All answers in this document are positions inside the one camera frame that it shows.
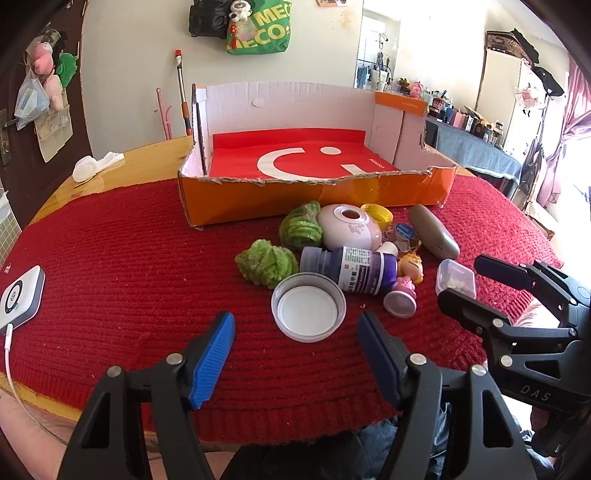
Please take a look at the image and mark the small yellow-haired doll figure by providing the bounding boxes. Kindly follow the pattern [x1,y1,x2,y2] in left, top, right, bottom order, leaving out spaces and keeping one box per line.
[398,254,426,284]

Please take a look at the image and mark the brown door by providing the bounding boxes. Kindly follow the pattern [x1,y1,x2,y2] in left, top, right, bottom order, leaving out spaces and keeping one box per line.
[0,0,93,222]

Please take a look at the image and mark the clear plastic bag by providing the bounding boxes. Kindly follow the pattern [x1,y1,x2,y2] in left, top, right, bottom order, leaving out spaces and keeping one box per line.
[14,74,51,130]

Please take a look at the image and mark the brown oval case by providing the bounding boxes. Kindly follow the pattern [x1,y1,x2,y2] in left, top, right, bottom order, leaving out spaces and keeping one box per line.
[409,204,461,260]

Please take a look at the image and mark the pale pink oval device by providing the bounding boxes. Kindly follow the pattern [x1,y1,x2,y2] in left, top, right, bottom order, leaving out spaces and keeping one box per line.
[318,204,384,252]

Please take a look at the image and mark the metal door handle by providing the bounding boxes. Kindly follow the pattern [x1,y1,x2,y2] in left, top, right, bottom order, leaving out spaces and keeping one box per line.
[0,108,17,164]

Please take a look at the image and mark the red knitted tablecloth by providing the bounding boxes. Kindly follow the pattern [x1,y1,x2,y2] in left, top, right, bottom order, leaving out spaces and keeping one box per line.
[0,173,566,446]

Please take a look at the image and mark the row of bottles and figurines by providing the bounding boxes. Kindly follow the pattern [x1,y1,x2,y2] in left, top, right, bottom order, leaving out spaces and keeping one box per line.
[392,78,504,148]

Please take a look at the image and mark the white wardrobe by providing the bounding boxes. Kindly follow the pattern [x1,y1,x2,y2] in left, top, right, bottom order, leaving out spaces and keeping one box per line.
[478,46,546,158]

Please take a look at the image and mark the green plush toy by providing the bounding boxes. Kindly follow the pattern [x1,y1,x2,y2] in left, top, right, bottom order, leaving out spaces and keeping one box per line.
[55,52,79,88]

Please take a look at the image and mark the blue cloth covered sideboard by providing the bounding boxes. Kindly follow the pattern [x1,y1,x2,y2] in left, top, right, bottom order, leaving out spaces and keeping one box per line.
[436,117,522,183]

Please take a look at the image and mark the orange cardboard box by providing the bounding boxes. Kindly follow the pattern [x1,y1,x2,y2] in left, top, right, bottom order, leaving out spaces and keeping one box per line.
[178,80,459,228]

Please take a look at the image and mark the black bag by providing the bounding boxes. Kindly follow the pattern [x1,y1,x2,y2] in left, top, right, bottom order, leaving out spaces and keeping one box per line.
[188,0,232,38]

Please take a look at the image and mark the person's dark trousers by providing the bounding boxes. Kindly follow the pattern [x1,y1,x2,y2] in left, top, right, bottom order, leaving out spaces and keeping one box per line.
[222,418,453,480]

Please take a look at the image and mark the yellow bottle cap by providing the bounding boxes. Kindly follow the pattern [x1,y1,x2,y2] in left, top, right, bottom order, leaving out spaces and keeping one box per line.
[360,203,394,227]

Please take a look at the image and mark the white disposable slippers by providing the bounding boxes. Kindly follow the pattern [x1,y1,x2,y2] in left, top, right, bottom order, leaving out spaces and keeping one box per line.
[73,151,125,182]

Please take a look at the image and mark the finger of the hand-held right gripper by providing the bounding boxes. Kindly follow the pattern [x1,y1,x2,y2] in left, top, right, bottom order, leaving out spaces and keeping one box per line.
[438,288,580,365]
[475,255,591,326]

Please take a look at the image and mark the green tote bag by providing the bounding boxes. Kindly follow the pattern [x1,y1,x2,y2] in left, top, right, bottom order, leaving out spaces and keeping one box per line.
[225,0,293,55]

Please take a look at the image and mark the clear round jar lid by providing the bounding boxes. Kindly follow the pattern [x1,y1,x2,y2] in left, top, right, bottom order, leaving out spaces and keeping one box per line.
[271,272,347,343]

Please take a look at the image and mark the small pink toy cup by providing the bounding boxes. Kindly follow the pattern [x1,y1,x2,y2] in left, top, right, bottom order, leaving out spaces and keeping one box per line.
[383,276,419,318]

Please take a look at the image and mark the leopard print bag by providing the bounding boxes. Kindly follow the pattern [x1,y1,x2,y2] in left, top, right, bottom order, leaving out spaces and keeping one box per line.
[485,28,539,63]

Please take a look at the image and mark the white power bank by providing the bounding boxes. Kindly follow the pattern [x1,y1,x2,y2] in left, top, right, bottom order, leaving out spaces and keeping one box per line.
[0,265,46,329]

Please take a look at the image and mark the orange and white mop handle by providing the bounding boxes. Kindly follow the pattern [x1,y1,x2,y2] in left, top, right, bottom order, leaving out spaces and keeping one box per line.
[174,48,192,137]

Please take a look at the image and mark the clear packet with blue label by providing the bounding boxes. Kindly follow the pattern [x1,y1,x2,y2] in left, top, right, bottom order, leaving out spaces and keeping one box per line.
[392,222,421,252]

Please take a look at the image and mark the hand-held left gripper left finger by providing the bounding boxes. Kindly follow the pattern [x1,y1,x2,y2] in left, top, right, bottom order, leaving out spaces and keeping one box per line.
[58,311,236,480]

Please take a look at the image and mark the pink plush toy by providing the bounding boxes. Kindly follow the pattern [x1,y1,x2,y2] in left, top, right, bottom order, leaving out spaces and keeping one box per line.
[30,41,65,110]

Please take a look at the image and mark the small clear plastic box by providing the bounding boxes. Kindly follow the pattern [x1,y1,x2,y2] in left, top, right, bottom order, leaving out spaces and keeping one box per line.
[435,258,476,300]

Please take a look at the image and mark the beige hanging organizer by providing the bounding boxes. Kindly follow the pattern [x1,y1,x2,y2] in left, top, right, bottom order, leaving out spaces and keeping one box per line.
[34,104,74,162]

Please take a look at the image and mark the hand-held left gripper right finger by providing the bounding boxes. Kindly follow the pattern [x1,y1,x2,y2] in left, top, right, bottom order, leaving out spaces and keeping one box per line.
[358,311,532,480]

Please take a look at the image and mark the pink curtain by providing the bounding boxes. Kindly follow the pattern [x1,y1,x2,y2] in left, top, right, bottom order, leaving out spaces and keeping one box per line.
[538,60,591,208]

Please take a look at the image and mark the green fluffy scrunchie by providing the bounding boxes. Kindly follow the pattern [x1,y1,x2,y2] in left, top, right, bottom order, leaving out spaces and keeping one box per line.
[279,200,324,252]
[235,240,300,289]

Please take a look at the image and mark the pink stick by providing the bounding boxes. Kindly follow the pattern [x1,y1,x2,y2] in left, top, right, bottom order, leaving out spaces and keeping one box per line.
[156,88,174,141]

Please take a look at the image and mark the white cable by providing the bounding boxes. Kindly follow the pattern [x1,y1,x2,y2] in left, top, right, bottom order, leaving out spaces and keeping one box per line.
[2,323,70,446]

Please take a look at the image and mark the purple bottle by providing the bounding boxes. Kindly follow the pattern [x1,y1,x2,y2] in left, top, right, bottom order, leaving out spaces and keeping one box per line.
[300,246,399,296]

